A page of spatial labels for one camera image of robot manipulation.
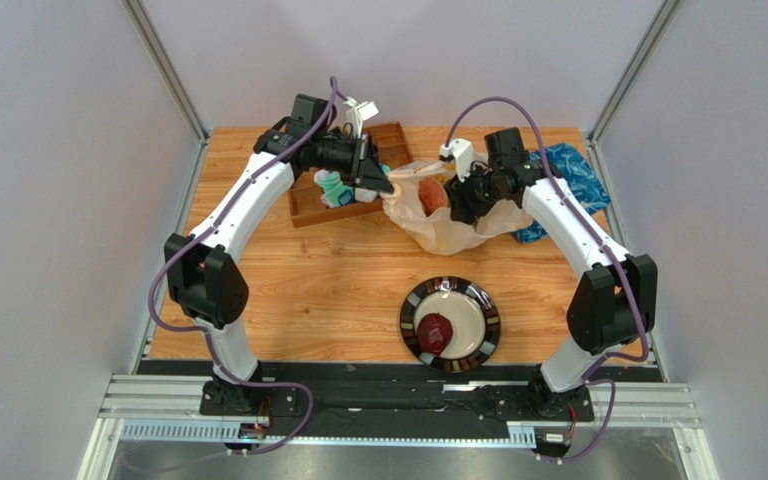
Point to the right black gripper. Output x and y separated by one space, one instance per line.
467 197

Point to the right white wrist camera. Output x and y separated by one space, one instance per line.
462 153

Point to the blue patterned cloth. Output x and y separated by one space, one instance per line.
582 181

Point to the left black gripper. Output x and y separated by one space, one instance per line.
363 172

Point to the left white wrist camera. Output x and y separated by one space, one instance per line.
357 114

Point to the translucent white plastic bag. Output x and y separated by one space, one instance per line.
436 232

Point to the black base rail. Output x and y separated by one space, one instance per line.
399 401

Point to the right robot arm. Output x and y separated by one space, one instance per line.
614 302

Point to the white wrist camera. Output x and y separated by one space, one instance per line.
462 153
357 114

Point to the black rimmed beige plate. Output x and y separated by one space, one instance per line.
474 316

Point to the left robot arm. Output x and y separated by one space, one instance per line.
201 268

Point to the teal white sock bundle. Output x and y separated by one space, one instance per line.
335 193

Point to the dark red fake apple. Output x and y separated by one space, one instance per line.
435 333

